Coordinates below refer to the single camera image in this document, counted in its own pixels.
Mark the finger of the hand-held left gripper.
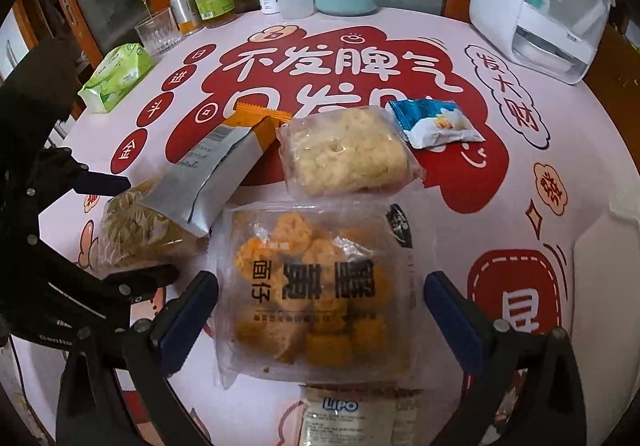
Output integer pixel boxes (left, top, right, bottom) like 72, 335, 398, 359
50, 263, 181, 323
35, 148, 132, 198

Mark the small metal tin can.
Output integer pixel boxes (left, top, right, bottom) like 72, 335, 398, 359
168, 0, 206, 37

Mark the white countertop appliance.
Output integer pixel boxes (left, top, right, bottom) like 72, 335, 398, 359
467, 0, 615, 86

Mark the clear packet of pale pastry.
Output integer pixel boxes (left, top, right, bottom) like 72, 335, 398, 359
276, 106, 426, 199

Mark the clear packet of yellow crisps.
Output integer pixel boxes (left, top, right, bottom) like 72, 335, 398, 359
97, 178, 208, 272

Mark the white plastic tray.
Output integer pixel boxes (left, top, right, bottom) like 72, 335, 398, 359
570, 211, 640, 446

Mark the clear packet of orange puffs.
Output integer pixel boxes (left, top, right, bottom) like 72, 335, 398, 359
215, 203, 436, 389

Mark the blue and white snack packet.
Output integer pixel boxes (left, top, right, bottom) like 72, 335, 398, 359
387, 98, 486, 150

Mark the beige labelled snack packet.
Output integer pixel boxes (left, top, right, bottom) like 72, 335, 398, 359
299, 382, 426, 446

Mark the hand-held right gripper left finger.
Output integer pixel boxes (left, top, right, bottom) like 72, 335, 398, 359
55, 270, 221, 446

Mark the orange and grey snack packet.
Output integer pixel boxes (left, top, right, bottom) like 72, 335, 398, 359
136, 102, 292, 238

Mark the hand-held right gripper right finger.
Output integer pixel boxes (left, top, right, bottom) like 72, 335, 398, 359
424, 271, 588, 446

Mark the green tissue pack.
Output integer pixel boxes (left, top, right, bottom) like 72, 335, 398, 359
79, 43, 156, 114

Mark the ribbed drinking glass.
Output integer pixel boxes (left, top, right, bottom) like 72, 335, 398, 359
135, 7, 183, 58

